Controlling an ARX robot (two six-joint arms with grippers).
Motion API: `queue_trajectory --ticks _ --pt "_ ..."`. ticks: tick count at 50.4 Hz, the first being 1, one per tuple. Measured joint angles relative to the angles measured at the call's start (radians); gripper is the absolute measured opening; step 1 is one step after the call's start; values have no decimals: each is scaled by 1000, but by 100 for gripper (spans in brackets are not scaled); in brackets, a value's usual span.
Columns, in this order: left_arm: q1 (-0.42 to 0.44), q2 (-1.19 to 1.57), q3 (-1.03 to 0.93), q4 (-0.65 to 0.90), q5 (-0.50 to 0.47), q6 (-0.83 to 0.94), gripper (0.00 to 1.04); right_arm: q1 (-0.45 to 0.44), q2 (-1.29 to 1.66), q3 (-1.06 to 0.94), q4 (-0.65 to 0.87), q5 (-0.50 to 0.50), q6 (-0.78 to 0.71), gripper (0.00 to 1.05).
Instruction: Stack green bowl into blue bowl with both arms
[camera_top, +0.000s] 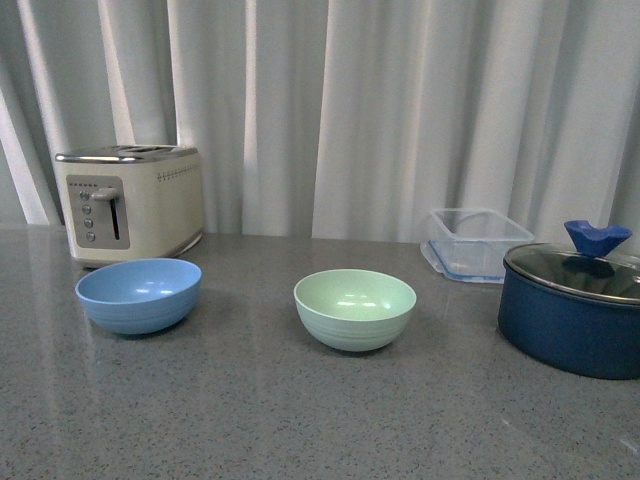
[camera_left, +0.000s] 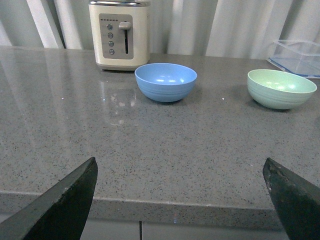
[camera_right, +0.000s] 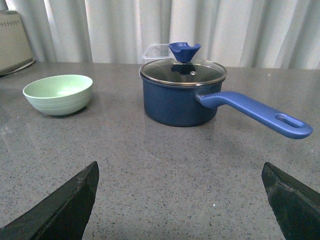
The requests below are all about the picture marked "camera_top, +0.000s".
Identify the green plastic bowl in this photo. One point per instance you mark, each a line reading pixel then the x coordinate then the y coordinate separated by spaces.
pixel 354 310

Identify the blue plastic bowl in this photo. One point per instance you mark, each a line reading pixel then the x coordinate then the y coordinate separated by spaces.
pixel 140 296

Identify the white pleated curtain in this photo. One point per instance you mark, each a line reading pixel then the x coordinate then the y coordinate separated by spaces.
pixel 335 119

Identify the clear plastic food container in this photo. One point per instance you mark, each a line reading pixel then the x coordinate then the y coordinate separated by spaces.
pixel 469 245

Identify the cream two-slot toaster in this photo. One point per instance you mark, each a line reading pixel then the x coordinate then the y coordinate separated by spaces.
pixel 129 202

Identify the glass lid with blue knob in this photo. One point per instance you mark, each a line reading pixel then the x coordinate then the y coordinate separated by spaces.
pixel 588 269

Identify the dark blue cooking pot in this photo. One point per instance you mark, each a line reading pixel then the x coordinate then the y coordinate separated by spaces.
pixel 587 337

